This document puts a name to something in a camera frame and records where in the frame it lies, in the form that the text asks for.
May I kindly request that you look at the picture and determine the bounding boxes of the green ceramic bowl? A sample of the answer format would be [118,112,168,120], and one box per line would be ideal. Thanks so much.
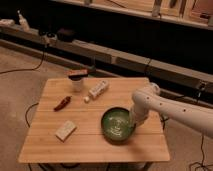
[101,107,136,144]

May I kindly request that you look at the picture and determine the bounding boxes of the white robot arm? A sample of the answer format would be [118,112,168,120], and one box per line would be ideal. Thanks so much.
[129,83,213,138]

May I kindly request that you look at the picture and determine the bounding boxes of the white tube with cap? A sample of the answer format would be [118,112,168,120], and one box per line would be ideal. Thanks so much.
[84,80,109,103]

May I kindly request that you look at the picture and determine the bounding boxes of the wooden table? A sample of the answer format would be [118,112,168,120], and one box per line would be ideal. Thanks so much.
[18,78,170,163]

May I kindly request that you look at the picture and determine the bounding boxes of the white rectangular sponge block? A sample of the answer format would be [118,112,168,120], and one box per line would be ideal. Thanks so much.
[55,121,76,142]

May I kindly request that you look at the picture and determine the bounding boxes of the red chili pepper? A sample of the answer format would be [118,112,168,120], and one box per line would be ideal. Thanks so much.
[54,96,71,112]

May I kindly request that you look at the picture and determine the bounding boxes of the red brown brush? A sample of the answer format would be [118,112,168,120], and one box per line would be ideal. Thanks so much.
[68,69,88,79]

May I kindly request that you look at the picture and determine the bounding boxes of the dark round object on ledge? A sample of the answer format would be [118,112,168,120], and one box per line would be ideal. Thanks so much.
[57,28,75,42]

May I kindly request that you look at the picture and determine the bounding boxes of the white spray bottle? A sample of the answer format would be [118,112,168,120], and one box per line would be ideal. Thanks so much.
[17,11,30,31]

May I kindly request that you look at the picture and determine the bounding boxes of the black cable on floor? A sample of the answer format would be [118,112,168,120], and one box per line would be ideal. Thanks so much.
[0,46,47,76]

